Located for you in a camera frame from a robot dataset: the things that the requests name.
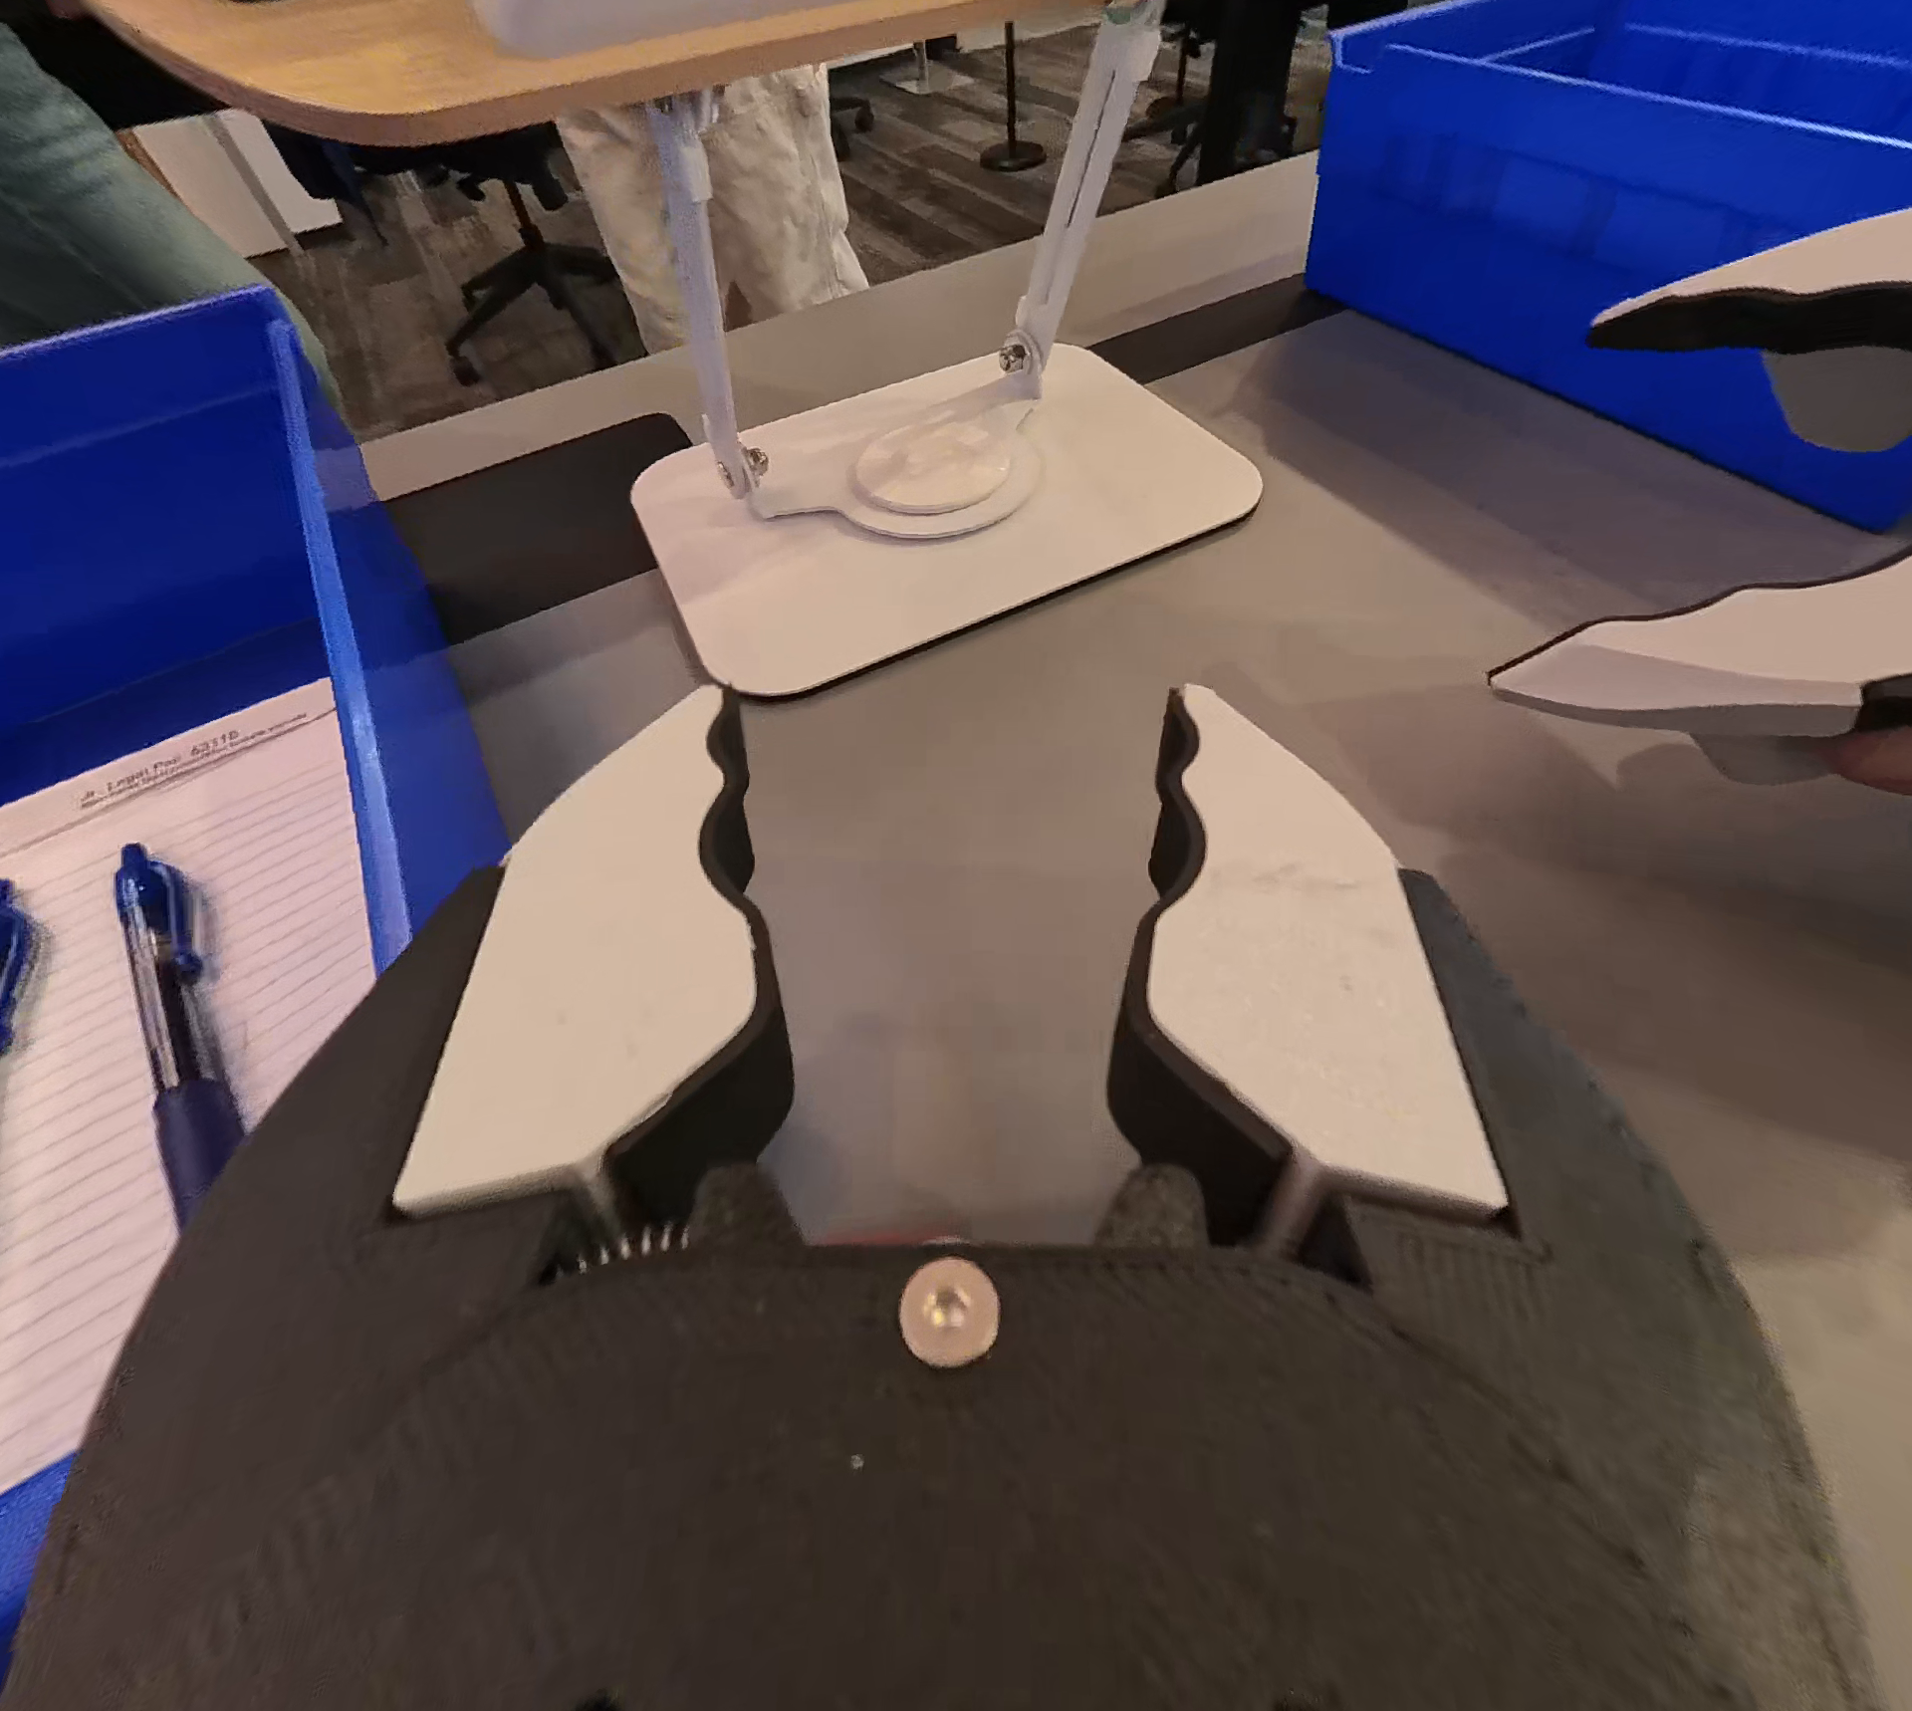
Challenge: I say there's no dark green cloth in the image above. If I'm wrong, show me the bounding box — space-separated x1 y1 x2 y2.
0 23 346 398

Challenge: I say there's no blue retractable pen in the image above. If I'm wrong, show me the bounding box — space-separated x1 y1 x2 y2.
113 844 246 1227
0 880 39 1055

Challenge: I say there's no grey desk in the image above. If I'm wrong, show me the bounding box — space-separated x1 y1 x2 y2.
359 153 1912 1711

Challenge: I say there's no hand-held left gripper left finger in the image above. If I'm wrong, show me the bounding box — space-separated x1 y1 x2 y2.
390 684 798 1239

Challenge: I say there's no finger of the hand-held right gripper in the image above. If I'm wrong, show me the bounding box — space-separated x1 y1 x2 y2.
1586 233 1912 367
1489 543 1912 788

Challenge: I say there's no blue plastic bin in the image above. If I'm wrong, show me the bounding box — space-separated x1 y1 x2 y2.
1307 0 1912 531
0 286 514 1645

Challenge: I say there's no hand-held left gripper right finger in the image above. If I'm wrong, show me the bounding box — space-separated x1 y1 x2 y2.
1108 684 1513 1258

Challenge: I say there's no black office chair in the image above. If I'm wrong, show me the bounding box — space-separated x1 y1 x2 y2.
298 119 633 383

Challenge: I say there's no white folding stand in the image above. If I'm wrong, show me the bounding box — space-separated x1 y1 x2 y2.
452 0 1362 699

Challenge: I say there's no black round-base pole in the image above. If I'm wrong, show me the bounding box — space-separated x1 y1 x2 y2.
981 23 1048 173

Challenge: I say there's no white lined legal pad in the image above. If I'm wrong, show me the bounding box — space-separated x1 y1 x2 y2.
0 679 377 1493

